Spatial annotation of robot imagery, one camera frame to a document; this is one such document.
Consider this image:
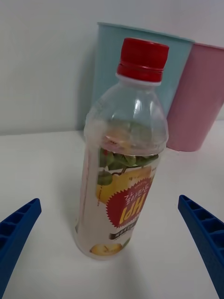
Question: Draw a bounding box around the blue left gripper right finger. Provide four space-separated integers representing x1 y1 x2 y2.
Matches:
178 194 224 299

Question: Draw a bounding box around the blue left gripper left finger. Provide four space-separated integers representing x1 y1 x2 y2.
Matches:
0 198 42 299

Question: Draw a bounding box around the clear bottle with red cap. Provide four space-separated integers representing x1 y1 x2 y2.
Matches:
74 37 170 261

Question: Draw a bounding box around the pink plastic bin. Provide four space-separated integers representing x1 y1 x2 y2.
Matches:
166 42 224 152

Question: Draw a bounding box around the pale blue plastic bin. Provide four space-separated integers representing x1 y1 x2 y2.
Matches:
90 21 196 132

